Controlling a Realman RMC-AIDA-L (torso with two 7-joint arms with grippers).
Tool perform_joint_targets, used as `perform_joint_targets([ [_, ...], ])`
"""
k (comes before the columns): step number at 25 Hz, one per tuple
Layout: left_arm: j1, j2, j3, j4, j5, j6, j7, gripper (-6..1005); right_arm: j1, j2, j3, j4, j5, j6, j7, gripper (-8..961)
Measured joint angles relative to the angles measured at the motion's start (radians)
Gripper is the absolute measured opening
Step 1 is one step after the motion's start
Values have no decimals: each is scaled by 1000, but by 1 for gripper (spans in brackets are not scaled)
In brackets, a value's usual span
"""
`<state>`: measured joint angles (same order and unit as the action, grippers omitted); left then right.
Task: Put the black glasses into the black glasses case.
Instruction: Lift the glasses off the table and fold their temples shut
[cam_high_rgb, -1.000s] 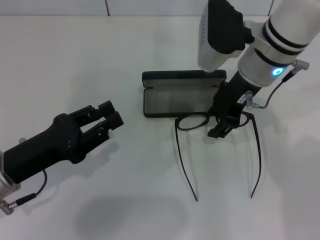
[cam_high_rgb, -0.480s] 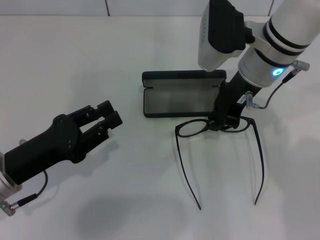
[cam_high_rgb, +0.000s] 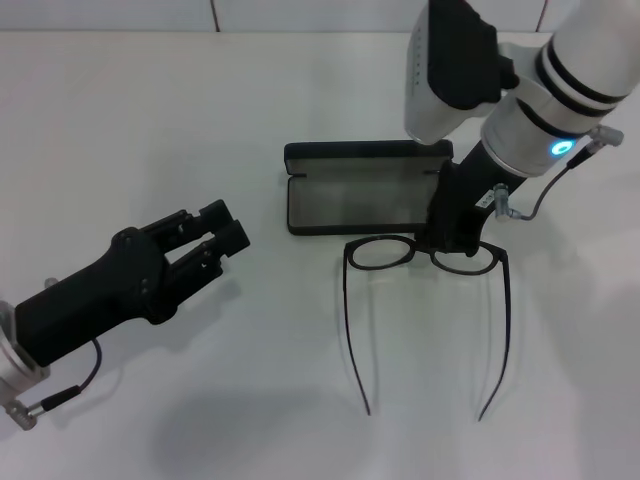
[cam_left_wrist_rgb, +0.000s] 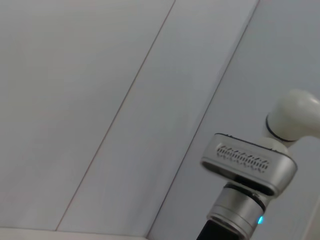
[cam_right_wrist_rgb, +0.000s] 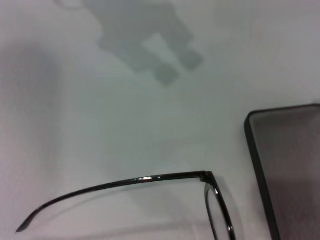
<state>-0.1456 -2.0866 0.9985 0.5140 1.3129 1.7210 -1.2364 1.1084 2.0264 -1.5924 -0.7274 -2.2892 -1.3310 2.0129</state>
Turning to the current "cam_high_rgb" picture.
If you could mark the black glasses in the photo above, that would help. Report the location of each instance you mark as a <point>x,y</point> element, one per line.
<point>505,255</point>

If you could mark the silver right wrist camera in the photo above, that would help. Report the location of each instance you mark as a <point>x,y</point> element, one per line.
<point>450,60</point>

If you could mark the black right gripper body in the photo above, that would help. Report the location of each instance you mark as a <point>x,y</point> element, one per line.
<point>475,190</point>

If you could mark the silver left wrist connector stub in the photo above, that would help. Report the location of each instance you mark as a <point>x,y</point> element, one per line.
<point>50,283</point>

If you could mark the black glasses case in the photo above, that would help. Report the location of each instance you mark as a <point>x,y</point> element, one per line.
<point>350,200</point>

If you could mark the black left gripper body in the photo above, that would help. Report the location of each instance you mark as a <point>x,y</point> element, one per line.
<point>90,300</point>

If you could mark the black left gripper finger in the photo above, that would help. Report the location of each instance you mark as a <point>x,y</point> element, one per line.
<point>232,242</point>
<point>212,217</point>

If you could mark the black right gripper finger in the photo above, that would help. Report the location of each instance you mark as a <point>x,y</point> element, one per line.
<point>467,242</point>
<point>437,225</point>

